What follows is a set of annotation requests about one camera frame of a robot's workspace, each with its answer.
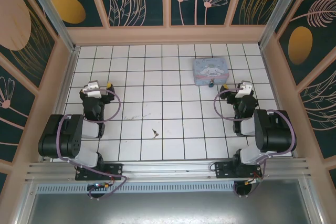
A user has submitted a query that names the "pastel cartoon tin box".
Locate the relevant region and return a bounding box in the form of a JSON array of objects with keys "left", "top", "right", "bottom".
[{"left": 192, "top": 57, "right": 229, "bottom": 86}]

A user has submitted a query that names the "grey metal sheet panel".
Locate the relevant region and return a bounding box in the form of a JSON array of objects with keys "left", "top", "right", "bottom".
[{"left": 25, "top": 192, "right": 322, "bottom": 224}]

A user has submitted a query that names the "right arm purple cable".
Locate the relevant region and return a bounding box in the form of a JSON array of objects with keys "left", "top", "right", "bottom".
[{"left": 214, "top": 89, "right": 298, "bottom": 197}]

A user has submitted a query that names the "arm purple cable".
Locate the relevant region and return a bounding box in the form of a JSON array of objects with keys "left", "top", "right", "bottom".
[
  {"left": 214, "top": 89, "right": 298, "bottom": 197},
  {"left": 56, "top": 89, "right": 129, "bottom": 199}
]

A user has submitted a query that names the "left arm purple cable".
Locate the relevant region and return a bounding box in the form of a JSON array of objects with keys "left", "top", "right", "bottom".
[{"left": 56, "top": 89, "right": 129, "bottom": 199}]

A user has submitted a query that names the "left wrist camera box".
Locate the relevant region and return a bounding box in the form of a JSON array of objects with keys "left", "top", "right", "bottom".
[{"left": 82, "top": 80, "right": 102, "bottom": 98}]

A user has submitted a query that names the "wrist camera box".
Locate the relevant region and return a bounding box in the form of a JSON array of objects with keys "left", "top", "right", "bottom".
[
  {"left": 235, "top": 80, "right": 253, "bottom": 99},
  {"left": 82, "top": 80, "right": 102, "bottom": 98}
]

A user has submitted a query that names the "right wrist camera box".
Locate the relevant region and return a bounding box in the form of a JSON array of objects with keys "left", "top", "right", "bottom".
[{"left": 235, "top": 80, "right": 253, "bottom": 99}]

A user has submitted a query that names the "aluminium side rail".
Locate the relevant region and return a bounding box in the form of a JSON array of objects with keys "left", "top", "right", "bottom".
[{"left": 39, "top": 46, "right": 80, "bottom": 162}]

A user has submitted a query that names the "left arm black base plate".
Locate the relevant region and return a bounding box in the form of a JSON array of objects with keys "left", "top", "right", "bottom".
[{"left": 75, "top": 163, "right": 124, "bottom": 182}]

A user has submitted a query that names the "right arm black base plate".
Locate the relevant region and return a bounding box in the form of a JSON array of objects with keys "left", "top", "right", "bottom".
[{"left": 215, "top": 160, "right": 263, "bottom": 180}]

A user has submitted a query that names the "small wired controller board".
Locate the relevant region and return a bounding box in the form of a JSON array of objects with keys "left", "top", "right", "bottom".
[
  {"left": 87, "top": 182, "right": 113, "bottom": 200},
  {"left": 233, "top": 178, "right": 263, "bottom": 198}
]

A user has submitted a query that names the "aluminium corner post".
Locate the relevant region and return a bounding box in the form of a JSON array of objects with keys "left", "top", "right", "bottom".
[
  {"left": 22, "top": 0, "right": 80, "bottom": 55},
  {"left": 258, "top": 0, "right": 301, "bottom": 49}
]

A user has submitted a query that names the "aluminium mounting rail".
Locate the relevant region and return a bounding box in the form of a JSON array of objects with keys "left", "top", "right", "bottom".
[{"left": 25, "top": 157, "right": 312, "bottom": 186}]

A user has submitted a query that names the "slotted grey cable duct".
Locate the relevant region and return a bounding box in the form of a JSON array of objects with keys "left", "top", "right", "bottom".
[{"left": 36, "top": 183, "right": 308, "bottom": 195}]

